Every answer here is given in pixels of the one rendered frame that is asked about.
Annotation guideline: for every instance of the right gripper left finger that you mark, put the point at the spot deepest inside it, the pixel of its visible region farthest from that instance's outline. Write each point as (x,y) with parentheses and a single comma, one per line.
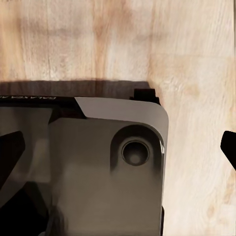
(12,146)

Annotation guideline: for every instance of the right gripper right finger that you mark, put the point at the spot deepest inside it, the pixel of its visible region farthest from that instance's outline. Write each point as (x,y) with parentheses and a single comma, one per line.
(228,146)

